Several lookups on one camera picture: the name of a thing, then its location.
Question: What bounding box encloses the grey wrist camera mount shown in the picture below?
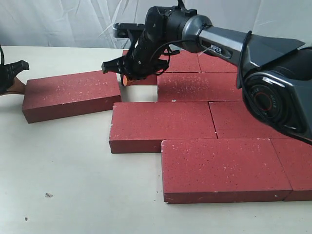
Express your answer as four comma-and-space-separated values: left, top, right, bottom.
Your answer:
113, 22, 145, 43

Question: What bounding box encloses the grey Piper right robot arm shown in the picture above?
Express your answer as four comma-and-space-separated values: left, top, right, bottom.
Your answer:
101, 1, 312, 144

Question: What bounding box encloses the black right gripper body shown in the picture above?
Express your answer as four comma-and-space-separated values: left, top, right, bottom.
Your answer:
101, 32, 169, 80

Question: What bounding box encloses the white backdrop cloth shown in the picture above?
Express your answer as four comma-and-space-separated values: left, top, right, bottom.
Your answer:
0, 0, 312, 48

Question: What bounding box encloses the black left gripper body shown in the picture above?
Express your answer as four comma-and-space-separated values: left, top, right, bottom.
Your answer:
0, 60, 29, 95

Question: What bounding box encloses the red brick with white chip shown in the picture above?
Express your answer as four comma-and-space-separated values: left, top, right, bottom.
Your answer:
157, 73, 242, 102

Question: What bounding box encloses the red brick middle row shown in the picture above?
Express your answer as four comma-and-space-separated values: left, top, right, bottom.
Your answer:
209, 101, 287, 138

